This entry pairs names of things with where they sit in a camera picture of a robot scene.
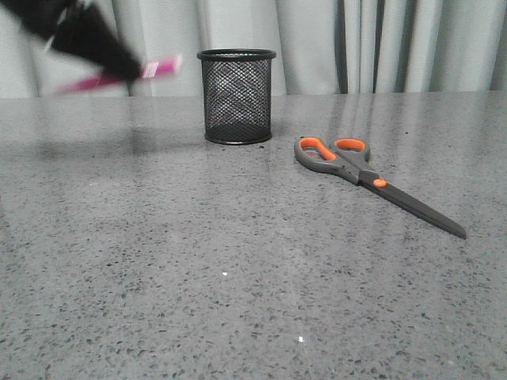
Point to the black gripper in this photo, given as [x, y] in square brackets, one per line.
[78, 29]

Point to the black mesh pen cup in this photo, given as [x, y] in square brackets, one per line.
[237, 95]

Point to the pink highlighter pen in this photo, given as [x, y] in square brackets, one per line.
[102, 79]

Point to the grey curtain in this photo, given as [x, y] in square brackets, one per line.
[321, 46]

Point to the grey orange scissors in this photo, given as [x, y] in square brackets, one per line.
[348, 158]

